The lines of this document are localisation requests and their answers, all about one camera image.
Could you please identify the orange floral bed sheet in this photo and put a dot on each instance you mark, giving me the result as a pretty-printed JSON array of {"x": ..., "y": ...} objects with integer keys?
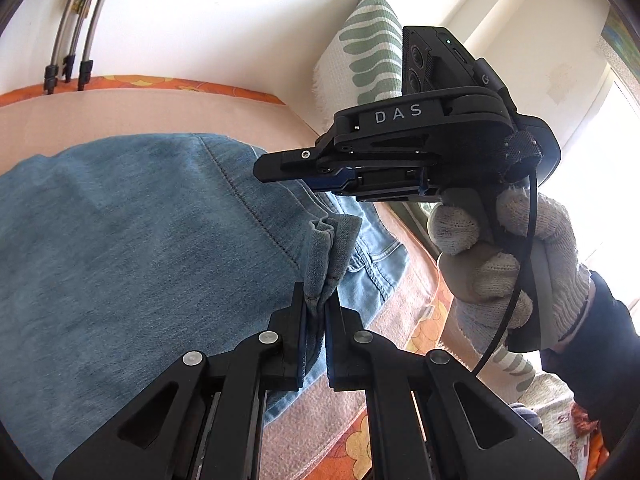
[{"x": 150, "y": 82}]

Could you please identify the person's right hand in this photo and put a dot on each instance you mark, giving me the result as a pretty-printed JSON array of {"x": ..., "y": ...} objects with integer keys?
[{"x": 560, "y": 240}]

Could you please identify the printed white cloth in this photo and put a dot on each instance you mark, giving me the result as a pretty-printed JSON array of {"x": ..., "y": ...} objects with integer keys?
[{"x": 555, "y": 410}]

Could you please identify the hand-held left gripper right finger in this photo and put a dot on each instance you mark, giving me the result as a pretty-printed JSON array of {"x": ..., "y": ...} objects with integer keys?
[{"x": 334, "y": 340}]

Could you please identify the green white patterned pillow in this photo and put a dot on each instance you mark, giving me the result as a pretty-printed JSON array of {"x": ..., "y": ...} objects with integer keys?
[
  {"x": 500, "y": 360},
  {"x": 370, "y": 60}
]

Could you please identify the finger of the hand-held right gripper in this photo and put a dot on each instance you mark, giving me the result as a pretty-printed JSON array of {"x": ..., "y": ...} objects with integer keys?
[
  {"x": 330, "y": 178},
  {"x": 285, "y": 165}
]

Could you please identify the white window frame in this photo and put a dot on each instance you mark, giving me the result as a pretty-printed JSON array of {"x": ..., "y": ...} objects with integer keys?
[{"x": 505, "y": 5}]

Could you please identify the light blue denim pants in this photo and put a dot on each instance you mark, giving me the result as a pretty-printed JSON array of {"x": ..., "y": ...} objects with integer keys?
[{"x": 125, "y": 235}]

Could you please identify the person's right forearm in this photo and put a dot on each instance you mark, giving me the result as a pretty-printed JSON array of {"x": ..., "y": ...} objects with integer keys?
[{"x": 600, "y": 350}]

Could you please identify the grey metal tripod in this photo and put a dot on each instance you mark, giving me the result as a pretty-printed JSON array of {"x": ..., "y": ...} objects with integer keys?
[{"x": 85, "y": 72}]

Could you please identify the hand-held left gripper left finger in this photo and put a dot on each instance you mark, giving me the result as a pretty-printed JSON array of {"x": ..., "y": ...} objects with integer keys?
[{"x": 296, "y": 340}]

